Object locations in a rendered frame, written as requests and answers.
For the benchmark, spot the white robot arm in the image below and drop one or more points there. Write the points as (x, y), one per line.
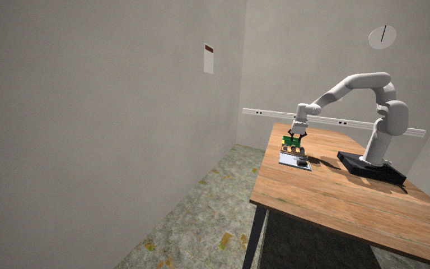
(394, 123)

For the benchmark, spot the pale yellow flat board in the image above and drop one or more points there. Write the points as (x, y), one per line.
(293, 151)

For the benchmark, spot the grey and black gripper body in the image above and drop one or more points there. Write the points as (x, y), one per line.
(297, 130)

